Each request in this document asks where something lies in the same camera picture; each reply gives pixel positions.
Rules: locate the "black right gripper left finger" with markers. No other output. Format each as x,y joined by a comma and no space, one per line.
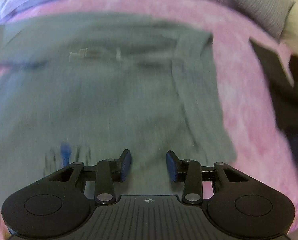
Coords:
61,202

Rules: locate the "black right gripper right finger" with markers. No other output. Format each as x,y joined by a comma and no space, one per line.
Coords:
232,201

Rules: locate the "grey sweatpants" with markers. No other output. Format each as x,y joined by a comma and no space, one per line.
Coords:
102,83

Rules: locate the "black garment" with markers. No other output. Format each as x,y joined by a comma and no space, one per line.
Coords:
284,96

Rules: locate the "pink floral blanket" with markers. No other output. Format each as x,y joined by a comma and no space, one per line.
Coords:
262,150

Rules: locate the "grey striped pillow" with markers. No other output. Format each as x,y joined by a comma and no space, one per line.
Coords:
271,15

